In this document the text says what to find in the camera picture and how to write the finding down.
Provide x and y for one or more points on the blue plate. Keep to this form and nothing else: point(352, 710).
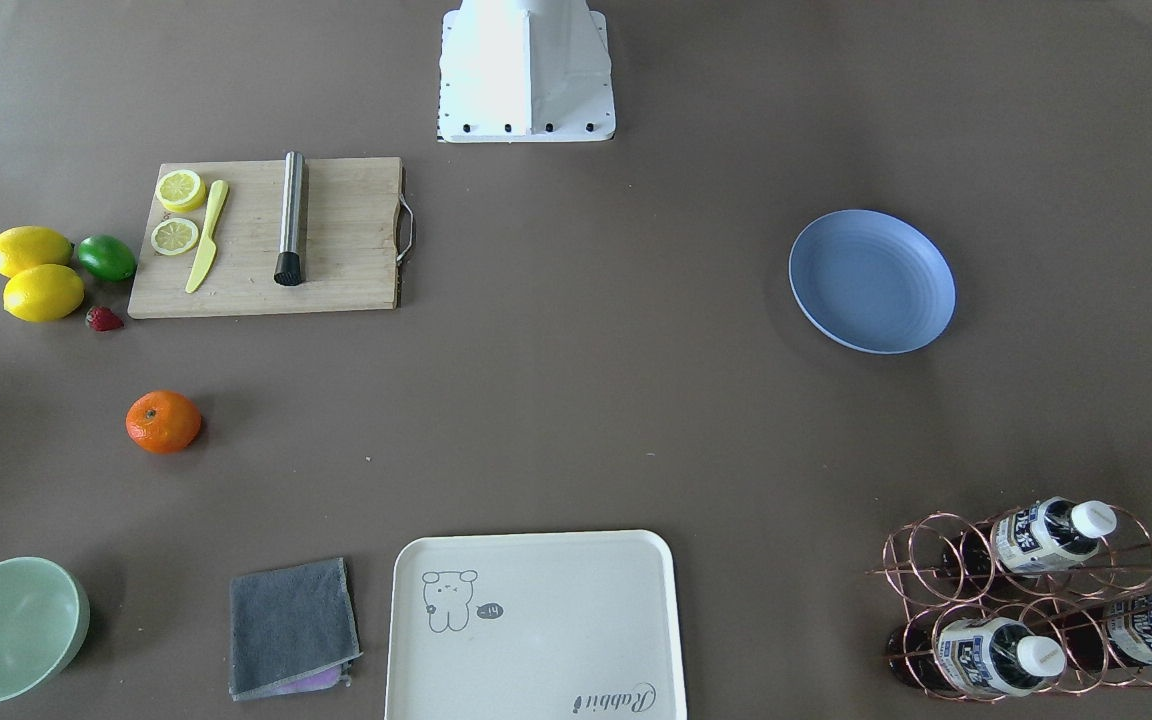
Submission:
point(872, 282)

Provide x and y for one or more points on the orange fruit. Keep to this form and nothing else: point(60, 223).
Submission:
point(163, 422)

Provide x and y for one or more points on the wooden cutting board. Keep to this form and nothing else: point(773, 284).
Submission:
point(349, 256)

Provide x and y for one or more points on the cream rabbit tray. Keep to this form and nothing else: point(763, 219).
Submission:
point(571, 625)

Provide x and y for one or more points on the steel muddler black tip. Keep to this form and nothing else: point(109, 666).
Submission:
point(289, 263)

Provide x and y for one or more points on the yellow plastic knife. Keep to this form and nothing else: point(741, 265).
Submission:
point(207, 248)

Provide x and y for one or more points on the grey folded cloth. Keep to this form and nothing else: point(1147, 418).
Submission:
point(292, 630)

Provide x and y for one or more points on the lemon half lower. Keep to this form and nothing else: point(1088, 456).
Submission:
point(174, 236)

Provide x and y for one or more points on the lemon half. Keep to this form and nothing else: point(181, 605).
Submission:
point(174, 236)
point(181, 190)

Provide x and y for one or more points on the lemon half upper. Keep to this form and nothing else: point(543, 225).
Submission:
point(181, 190)

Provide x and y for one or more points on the red strawberry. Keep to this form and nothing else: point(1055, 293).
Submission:
point(103, 319)

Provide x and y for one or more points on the green lime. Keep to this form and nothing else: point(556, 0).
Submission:
point(106, 258)

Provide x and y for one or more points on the tea bottle top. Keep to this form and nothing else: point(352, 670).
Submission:
point(1049, 535)

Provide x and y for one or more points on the yellow lemon lower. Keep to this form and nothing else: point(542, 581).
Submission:
point(43, 293)

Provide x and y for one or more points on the yellow lemon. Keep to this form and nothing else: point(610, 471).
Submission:
point(26, 246)
point(43, 293)

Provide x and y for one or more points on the yellow lemon upper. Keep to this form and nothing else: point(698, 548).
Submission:
point(26, 246)

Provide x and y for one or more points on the green bowl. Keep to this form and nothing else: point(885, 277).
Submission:
point(44, 619)

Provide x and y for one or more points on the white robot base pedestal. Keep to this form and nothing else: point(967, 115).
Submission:
point(525, 72)

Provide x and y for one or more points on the copper wire bottle rack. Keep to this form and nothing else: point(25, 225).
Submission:
point(1052, 597)

